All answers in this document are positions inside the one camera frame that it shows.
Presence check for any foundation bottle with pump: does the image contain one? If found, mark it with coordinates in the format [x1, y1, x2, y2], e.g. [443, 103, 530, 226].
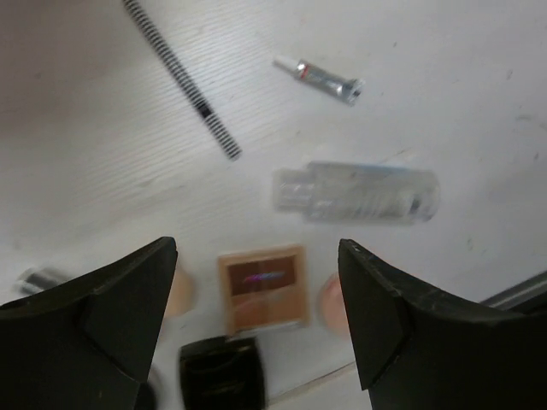
[15, 268, 70, 296]

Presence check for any striped thin pencil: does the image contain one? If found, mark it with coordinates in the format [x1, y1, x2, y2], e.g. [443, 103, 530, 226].
[122, 0, 243, 161]

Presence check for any beige makeup sponge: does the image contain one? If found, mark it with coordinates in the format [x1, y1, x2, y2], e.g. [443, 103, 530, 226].
[164, 265, 196, 319]

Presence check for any pink eyeshadow palette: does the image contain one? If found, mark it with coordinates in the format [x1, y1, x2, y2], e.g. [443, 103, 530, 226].
[217, 244, 309, 336]

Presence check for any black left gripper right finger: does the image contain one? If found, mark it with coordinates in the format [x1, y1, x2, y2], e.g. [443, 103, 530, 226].
[338, 239, 546, 409]

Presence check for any square black gold compact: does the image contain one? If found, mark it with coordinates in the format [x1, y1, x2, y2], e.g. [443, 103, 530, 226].
[179, 337, 267, 410]

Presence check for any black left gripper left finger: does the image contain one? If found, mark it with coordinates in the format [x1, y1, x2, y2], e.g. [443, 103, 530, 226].
[1, 237, 178, 409]

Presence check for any silver tube with red print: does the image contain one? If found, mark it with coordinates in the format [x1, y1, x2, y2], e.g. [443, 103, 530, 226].
[273, 56, 365, 106]

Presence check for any round pink powder puff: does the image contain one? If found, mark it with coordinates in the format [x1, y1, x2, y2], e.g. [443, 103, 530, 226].
[318, 273, 350, 338]

